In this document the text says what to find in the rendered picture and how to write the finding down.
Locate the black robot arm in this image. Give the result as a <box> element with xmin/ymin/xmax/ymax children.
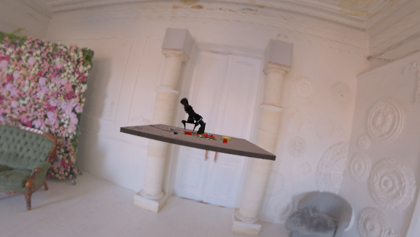
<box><xmin>181</xmin><ymin>97</ymin><xmax>205</xmax><ymax>126</ymax></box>

